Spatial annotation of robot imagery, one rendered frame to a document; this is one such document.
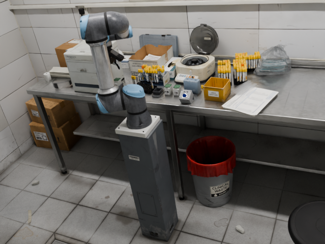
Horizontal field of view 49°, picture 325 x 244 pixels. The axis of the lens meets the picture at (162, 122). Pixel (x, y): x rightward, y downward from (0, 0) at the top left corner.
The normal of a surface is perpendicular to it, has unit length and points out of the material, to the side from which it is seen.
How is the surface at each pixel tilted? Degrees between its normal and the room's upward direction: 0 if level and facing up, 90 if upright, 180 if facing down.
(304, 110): 0
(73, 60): 90
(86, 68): 90
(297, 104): 0
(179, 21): 90
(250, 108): 1
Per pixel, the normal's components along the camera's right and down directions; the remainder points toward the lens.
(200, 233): -0.14, -0.84
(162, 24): -0.41, 0.53
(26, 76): 0.90, 0.11
